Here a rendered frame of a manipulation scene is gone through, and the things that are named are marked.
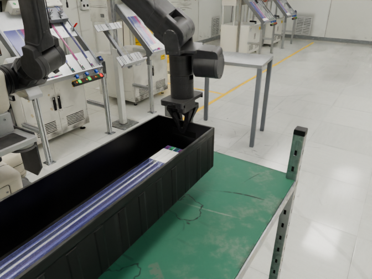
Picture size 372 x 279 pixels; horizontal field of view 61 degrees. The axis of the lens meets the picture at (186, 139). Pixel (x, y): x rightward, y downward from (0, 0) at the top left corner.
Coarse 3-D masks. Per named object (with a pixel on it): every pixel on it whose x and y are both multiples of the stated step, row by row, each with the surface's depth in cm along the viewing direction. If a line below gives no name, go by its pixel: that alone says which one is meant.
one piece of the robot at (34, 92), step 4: (16, 56) 100; (8, 60) 98; (12, 60) 99; (28, 88) 99; (32, 88) 100; (36, 88) 101; (28, 92) 99; (32, 92) 100; (36, 92) 101; (40, 92) 102; (28, 96) 99; (32, 96) 99; (36, 96) 101; (40, 96) 102
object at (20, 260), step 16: (160, 160) 76; (128, 176) 70; (144, 176) 70; (112, 192) 64; (80, 208) 60; (96, 208) 60; (64, 224) 56; (80, 224) 56; (32, 240) 52; (48, 240) 52; (16, 256) 49; (32, 256) 49; (0, 272) 47; (16, 272) 47
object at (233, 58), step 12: (228, 60) 285; (240, 60) 285; (252, 60) 285; (264, 60) 285; (204, 96) 352; (264, 96) 321; (204, 108) 358; (264, 108) 326; (192, 120) 325; (204, 120) 364; (252, 120) 293; (264, 120) 332; (252, 132) 298; (252, 144) 303
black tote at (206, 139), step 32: (160, 128) 86; (192, 128) 80; (96, 160) 68; (128, 160) 78; (192, 160) 70; (32, 192) 56; (64, 192) 62; (96, 192) 70; (128, 192) 53; (160, 192) 62; (0, 224) 52; (32, 224) 58; (96, 224) 47; (128, 224) 55; (0, 256) 53; (64, 256) 43; (96, 256) 49
